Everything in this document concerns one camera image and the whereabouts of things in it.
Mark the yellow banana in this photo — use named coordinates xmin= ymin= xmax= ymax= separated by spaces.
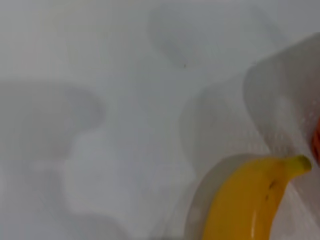
xmin=201 ymin=154 xmax=313 ymax=240

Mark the orange woven plastic basket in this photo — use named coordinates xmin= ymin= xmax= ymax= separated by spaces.
xmin=311 ymin=117 xmax=320 ymax=167

